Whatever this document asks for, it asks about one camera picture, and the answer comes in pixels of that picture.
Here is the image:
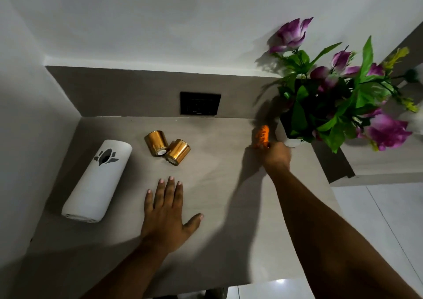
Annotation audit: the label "black wall socket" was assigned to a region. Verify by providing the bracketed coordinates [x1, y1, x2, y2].
[179, 91, 222, 117]

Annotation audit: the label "grey wooden platform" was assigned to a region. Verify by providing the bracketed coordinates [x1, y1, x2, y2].
[330, 133, 423, 188]

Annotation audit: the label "orange tiger toy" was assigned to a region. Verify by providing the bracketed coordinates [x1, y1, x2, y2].
[252, 125, 271, 149]

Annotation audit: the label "grey wooden table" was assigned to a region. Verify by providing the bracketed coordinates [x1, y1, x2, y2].
[19, 116, 343, 299]

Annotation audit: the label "person's left forearm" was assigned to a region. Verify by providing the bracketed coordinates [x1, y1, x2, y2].
[81, 237, 172, 299]

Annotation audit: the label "person's right hand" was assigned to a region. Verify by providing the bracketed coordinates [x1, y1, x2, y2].
[252, 140, 292, 174]

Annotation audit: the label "person's left hand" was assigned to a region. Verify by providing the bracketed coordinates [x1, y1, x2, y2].
[140, 176, 204, 255]

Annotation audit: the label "person's right forearm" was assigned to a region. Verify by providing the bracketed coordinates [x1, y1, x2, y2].
[266, 166, 422, 299]

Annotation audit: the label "grey wooden back panel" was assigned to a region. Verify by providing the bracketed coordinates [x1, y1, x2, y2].
[45, 65, 285, 119]

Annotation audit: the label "artificial purple flowers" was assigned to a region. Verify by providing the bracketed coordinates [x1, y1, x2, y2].
[268, 17, 421, 154]

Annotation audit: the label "gold candle jar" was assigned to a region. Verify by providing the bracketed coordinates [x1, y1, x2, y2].
[144, 130, 170, 157]
[165, 139, 191, 166]

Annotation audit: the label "white cylindrical dispenser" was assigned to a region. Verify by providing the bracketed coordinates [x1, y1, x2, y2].
[61, 139, 133, 224]

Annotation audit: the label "white bedding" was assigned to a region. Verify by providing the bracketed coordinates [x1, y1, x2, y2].
[401, 109, 423, 136]

